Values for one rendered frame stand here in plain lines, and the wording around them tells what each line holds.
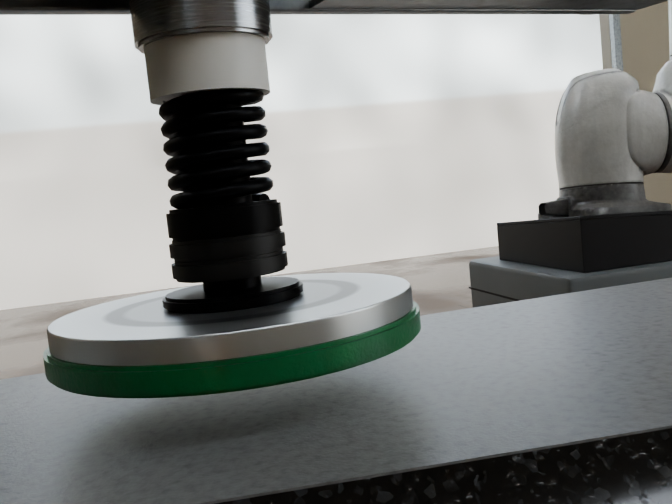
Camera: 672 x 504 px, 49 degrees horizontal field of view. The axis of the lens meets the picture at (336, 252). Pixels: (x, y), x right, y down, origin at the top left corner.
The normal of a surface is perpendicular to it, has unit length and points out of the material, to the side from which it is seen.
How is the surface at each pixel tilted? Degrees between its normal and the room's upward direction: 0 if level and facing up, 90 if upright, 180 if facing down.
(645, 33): 90
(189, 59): 90
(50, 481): 0
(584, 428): 0
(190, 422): 0
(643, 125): 83
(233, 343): 90
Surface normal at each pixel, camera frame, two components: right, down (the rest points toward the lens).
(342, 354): 0.58, 0.01
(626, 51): 0.24, 0.06
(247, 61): 0.73, -0.01
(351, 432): -0.10, -0.99
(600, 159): -0.27, 0.07
